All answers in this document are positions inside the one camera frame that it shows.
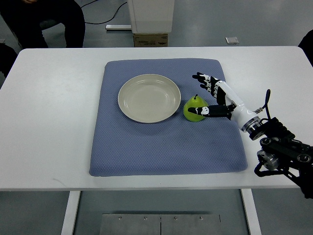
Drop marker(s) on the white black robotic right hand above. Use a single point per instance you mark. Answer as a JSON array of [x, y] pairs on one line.
[[228, 105]]

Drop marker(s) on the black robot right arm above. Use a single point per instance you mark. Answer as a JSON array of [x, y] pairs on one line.
[[281, 153]]

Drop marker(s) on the small grey floor plate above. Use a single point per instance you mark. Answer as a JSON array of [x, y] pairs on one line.
[[232, 40]]

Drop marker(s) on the beige round plate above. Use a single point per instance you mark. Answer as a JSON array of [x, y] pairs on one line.
[[149, 98]]

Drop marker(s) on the dark object at right edge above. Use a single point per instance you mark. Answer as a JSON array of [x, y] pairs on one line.
[[306, 45]]

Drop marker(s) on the dark object at edge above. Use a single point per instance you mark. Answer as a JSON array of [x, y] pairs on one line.
[[7, 59], [306, 45]]

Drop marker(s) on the right white table leg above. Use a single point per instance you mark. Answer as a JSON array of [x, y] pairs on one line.
[[250, 212]]

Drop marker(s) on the white table leg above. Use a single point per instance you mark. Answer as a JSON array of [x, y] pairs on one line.
[[71, 212], [250, 212]]

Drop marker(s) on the brown cardboard box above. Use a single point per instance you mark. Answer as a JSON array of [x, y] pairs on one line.
[[150, 40]]

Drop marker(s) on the blue textured mat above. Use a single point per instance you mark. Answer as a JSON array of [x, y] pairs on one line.
[[123, 147]]

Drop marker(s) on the left white table leg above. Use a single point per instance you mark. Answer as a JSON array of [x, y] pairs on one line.
[[71, 212]]

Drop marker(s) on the dark object at left edge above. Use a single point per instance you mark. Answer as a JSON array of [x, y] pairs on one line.
[[7, 59]]

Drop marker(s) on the white pedestal column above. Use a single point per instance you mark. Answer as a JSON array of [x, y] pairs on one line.
[[151, 16]]

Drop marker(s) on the silver floor rail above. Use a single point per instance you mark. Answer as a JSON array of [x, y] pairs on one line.
[[118, 27]]

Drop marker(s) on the metal base plate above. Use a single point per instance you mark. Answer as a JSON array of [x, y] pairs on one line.
[[160, 224]]

